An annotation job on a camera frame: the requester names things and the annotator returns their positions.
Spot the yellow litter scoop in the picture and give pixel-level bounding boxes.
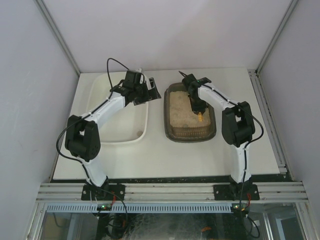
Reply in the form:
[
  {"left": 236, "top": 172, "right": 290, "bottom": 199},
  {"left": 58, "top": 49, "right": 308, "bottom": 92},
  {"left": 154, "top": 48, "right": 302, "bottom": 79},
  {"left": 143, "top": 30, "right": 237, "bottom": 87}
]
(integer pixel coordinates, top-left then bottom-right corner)
[{"left": 197, "top": 112, "right": 204, "bottom": 122}]

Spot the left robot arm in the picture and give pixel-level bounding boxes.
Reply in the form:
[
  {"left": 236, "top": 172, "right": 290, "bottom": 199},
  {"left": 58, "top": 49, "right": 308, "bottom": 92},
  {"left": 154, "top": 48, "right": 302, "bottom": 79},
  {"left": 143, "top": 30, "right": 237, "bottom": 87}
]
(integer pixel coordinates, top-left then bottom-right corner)
[{"left": 64, "top": 70, "right": 161, "bottom": 187}]

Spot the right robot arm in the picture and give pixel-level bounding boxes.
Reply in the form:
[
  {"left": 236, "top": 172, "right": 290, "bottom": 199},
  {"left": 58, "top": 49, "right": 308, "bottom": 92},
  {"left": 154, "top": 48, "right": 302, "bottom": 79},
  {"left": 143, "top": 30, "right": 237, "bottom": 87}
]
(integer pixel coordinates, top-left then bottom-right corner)
[{"left": 179, "top": 71, "right": 256, "bottom": 184}]

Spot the dark grey litter box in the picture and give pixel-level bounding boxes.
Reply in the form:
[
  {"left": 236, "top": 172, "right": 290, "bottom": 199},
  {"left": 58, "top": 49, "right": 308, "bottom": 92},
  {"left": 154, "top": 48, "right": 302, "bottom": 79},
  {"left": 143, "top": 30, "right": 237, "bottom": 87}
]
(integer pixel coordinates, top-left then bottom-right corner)
[{"left": 163, "top": 82, "right": 217, "bottom": 143}]

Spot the white plastic tray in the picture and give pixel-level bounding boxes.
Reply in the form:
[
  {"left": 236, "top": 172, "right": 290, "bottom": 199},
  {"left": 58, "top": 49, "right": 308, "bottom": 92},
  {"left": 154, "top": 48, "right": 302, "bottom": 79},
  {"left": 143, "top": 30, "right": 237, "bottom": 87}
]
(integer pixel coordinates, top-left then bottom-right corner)
[{"left": 86, "top": 73, "right": 149, "bottom": 145}]

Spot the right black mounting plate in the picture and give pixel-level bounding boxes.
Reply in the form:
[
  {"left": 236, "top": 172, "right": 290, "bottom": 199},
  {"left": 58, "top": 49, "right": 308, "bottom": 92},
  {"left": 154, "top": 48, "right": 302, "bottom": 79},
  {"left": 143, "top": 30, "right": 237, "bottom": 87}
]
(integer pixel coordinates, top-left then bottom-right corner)
[{"left": 213, "top": 177, "right": 260, "bottom": 201}]

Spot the black mounting plate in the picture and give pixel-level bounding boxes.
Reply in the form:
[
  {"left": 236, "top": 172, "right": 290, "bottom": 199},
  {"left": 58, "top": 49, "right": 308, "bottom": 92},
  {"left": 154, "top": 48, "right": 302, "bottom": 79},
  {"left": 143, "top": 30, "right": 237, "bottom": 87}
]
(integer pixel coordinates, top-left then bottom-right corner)
[
  {"left": 81, "top": 179, "right": 126, "bottom": 201},
  {"left": 213, "top": 177, "right": 260, "bottom": 201}
]

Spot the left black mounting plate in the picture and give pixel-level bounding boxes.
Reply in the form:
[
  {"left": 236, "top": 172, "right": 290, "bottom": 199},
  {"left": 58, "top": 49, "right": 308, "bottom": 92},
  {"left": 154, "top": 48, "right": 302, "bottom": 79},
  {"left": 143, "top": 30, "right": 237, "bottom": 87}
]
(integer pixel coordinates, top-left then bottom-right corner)
[{"left": 81, "top": 179, "right": 126, "bottom": 201}]

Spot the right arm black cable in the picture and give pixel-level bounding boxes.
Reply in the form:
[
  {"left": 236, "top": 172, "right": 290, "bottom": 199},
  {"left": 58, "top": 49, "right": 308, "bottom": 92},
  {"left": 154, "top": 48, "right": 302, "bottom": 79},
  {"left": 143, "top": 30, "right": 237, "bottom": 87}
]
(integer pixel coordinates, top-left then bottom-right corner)
[{"left": 178, "top": 70, "right": 265, "bottom": 240}]

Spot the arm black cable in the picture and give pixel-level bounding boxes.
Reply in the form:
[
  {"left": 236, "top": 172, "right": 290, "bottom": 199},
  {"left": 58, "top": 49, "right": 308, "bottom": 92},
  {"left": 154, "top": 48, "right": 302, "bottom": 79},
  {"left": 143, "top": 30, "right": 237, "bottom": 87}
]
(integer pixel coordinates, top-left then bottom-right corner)
[
  {"left": 178, "top": 70, "right": 265, "bottom": 240},
  {"left": 56, "top": 57, "right": 133, "bottom": 163}
]

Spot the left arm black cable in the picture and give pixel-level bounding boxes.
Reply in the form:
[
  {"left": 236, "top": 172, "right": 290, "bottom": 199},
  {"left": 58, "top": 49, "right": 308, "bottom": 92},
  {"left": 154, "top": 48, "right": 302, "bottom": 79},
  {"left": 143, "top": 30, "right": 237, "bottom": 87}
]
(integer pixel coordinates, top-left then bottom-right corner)
[{"left": 56, "top": 57, "right": 133, "bottom": 163}]

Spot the aluminium frame rail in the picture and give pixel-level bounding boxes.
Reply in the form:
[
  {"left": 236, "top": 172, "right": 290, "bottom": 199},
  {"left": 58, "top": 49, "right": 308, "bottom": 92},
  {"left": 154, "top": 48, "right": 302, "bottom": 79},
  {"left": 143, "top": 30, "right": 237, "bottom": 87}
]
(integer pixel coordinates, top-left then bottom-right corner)
[{"left": 36, "top": 182, "right": 308, "bottom": 203}]

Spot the grey slotted cable duct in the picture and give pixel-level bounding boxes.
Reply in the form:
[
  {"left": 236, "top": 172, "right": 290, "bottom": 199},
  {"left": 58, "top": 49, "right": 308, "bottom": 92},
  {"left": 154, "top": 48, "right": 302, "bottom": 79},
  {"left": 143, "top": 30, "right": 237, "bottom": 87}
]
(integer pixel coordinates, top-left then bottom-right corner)
[{"left": 46, "top": 202, "right": 233, "bottom": 214}]

